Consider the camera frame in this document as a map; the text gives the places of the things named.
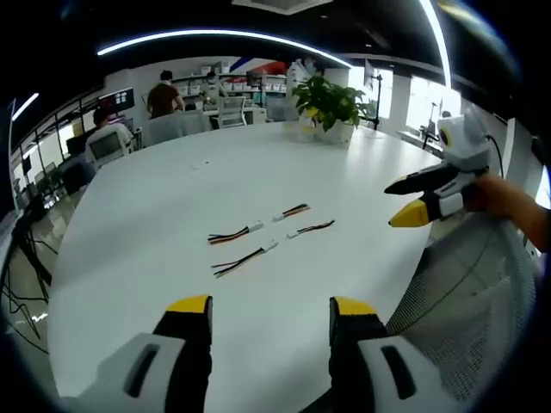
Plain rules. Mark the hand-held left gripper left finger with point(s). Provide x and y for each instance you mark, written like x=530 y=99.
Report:
x=172 y=353

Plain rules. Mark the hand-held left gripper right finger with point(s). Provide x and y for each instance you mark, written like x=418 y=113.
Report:
x=366 y=357

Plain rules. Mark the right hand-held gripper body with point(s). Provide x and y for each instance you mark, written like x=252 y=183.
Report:
x=467 y=142

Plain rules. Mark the person's right hand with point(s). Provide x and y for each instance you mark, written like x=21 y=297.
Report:
x=490 y=198

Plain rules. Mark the black tripod stand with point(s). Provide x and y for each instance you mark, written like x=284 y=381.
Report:
x=379 y=99

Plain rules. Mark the mesh office chair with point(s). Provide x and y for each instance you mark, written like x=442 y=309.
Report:
x=465 y=301

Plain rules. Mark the green plant in white pot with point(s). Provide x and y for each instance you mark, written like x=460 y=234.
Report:
x=327 y=99

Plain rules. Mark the white office chair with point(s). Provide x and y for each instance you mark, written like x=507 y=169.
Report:
x=231 y=109
x=105 y=148

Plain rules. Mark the storage shelf with boxes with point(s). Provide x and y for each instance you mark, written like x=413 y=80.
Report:
x=241 y=81

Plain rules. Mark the curved ceiling light strip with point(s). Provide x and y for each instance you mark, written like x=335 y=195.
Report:
x=215 y=33

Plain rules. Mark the wall monitor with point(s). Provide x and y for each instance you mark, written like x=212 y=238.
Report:
x=117 y=100

